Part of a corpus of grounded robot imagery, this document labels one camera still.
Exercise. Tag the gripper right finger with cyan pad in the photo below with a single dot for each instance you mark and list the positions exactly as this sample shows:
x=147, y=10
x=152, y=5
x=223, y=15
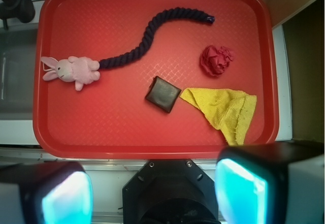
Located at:
x=281, y=182

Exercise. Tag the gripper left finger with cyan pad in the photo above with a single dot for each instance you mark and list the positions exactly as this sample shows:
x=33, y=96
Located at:
x=51, y=192

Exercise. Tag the pink plush bunny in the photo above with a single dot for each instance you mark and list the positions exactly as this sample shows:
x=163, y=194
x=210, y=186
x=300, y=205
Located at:
x=80, y=70

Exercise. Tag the yellow knitted cloth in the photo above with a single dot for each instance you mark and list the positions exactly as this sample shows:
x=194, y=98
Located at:
x=227, y=110

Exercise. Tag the crumpled red cloth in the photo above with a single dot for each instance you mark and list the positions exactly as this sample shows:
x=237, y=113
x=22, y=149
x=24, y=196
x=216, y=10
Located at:
x=215, y=60

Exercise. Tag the red plastic tray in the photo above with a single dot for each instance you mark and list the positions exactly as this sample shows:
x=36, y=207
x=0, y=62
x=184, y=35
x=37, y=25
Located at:
x=111, y=118

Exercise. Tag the dark brown square pad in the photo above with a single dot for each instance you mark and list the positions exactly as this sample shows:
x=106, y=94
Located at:
x=163, y=94

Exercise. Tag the black clamp knob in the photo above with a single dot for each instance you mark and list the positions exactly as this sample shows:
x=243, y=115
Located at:
x=23, y=10

